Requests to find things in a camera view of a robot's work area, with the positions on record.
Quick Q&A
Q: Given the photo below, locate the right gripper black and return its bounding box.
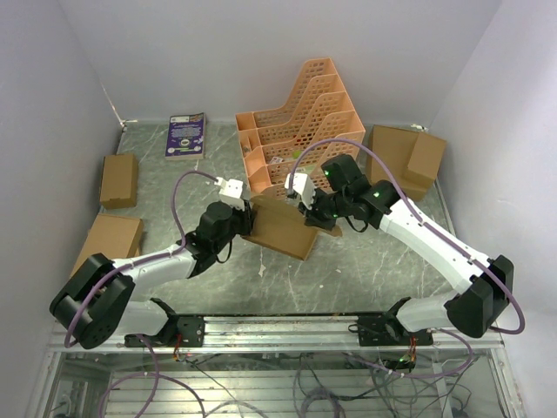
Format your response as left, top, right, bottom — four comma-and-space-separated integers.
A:
297, 185, 351, 232

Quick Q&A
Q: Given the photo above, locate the cardboard box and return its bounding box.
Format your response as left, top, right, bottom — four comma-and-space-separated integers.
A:
369, 125, 447, 201
99, 153, 138, 210
70, 213, 144, 276
243, 194, 342, 261

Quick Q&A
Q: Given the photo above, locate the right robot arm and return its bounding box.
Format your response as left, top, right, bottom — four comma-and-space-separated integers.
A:
285, 154, 514, 345

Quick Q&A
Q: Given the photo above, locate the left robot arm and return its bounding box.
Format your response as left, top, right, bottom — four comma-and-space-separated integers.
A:
49, 200, 254, 349

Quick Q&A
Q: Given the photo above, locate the peach plastic file organizer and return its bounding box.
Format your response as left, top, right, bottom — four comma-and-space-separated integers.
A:
236, 57, 366, 199

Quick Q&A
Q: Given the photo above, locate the purple book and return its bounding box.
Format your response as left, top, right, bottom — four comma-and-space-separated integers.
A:
164, 112, 206, 160

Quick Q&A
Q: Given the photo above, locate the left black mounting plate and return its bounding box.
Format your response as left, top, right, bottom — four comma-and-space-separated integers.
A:
144, 314, 205, 348

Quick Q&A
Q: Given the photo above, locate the black mounting plate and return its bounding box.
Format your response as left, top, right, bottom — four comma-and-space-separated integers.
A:
144, 314, 205, 348
349, 313, 433, 347

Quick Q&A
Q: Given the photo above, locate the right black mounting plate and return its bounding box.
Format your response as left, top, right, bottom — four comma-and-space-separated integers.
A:
349, 313, 433, 347

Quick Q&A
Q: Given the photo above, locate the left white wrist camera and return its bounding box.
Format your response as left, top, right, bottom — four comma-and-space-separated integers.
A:
215, 177, 245, 211

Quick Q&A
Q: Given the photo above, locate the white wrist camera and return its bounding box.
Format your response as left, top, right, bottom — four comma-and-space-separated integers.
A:
215, 177, 245, 211
285, 172, 317, 210

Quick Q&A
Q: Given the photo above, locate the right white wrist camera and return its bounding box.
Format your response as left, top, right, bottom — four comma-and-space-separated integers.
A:
285, 172, 317, 210

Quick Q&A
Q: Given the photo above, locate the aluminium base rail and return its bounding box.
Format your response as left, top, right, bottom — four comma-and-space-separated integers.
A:
47, 316, 504, 354

